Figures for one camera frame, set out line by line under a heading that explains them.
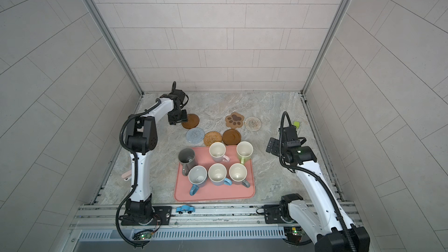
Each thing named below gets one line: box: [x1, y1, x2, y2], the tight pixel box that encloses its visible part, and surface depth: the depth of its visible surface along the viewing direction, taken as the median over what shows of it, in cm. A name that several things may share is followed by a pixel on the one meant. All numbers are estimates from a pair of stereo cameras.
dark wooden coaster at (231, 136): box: [222, 128, 242, 146], surface depth 97 cm
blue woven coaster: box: [186, 127, 205, 144], surface depth 98 cm
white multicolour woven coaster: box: [243, 116, 262, 132], surface depth 104 cm
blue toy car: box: [175, 204, 196, 215], surface depth 73 cm
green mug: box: [236, 140, 254, 166], surface depth 84 cm
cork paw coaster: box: [225, 112, 245, 129], surface depth 104 cm
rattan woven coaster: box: [203, 131, 223, 147], surface depth 96 cm
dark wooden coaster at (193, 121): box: [181, 113, 200, 129], surface depth 103 cm
